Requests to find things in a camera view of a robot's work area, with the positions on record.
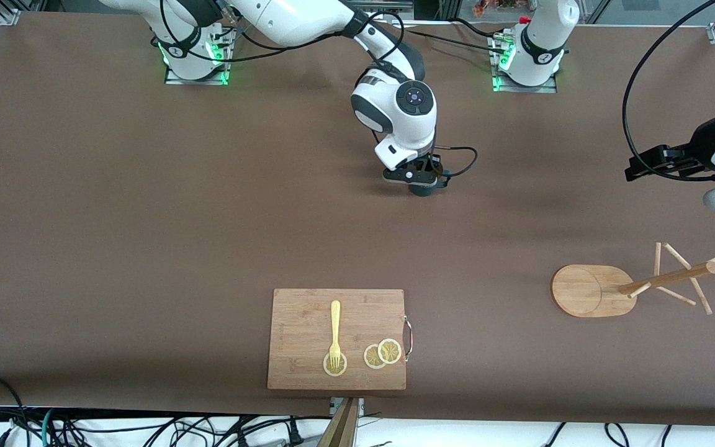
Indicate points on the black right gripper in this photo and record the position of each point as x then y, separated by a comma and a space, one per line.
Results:
422, 189

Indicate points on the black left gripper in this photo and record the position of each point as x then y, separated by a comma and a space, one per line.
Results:
702, 148

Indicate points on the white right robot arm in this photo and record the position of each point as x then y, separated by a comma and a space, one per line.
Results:
295, 18

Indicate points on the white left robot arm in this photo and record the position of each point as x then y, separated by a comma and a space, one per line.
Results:
540, 37

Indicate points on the wooden mug rack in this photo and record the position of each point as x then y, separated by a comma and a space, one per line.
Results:
581, 292

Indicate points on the yellow plastic fork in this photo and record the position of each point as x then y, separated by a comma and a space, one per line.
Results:
335, 323

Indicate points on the white power strip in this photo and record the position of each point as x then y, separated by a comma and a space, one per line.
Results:
395, 5

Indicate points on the wooden cutting board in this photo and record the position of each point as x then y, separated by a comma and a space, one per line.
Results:
301, 323

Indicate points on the colourful snack packets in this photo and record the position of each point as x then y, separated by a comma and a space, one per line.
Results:
500, 6

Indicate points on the lemon slice under fork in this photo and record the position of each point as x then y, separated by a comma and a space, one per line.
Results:
335, 373

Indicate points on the wooden beam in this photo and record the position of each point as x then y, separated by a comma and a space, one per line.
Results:
342, 428

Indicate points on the black power plug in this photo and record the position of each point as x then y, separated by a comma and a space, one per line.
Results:
295, 434

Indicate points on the brown table cover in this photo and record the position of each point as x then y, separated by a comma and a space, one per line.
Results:
146, 310

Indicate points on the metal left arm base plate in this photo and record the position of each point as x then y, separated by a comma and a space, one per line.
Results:
528, 89

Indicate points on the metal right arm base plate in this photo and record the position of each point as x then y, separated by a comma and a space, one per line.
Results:
196, 81

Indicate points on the small metal bracket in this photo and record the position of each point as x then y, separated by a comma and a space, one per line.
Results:
334, 405

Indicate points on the metal corner bracket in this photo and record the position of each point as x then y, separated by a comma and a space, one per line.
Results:
10, 17

